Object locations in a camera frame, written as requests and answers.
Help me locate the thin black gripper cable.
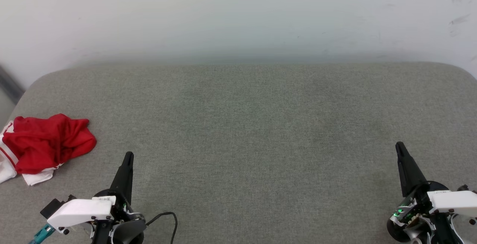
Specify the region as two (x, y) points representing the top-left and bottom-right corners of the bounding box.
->
(145, 212), (178, 244)

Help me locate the grey fabric sofa seat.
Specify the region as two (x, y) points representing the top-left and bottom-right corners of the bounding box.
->
(0, 62), (477, 244)

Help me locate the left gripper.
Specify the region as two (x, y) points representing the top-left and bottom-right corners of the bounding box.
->
(91, 152), (146, 244)

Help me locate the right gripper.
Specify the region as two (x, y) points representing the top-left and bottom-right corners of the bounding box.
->
(387, 142), (477, 244)

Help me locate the black cable with teal connector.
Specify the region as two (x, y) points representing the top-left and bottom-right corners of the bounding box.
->
(29, 224), (56, 244)

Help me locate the red and white shirt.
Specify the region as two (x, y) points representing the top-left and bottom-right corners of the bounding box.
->
(0, 114), (97, 186)

